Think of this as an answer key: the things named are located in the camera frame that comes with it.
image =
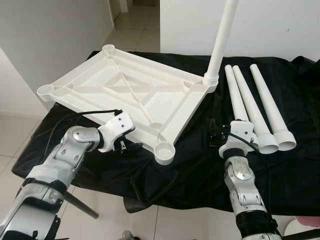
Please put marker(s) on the white plastic table leg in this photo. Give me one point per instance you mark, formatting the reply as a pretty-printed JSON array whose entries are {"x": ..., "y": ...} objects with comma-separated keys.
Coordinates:
[
  {"x": 270, "y": 102},
  {"x": 220, "y": 40},
  {"x": 235, "y": 95},
  {"x": 250, "y": 105}
]

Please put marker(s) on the white plastic table top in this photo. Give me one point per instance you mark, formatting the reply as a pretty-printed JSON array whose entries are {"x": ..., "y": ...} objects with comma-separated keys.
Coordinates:
[{"x": 100, "y": 80}]

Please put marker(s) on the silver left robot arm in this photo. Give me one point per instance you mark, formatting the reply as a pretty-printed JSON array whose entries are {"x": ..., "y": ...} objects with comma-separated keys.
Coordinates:
[{"x": 70, "y": 150}]

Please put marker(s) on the grey robot foot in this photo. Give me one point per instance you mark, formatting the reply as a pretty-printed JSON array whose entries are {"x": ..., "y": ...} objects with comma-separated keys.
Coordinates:
[{"x": 127, "y": 235}]

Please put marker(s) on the pink stool seat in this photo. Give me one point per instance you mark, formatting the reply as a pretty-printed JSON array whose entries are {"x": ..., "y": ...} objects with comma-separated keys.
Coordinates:
[{"x": 309, "y": 221}]

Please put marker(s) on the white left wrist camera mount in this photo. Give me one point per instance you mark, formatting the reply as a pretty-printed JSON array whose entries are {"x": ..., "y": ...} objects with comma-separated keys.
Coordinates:
[{"x": 117, "y": 127}]

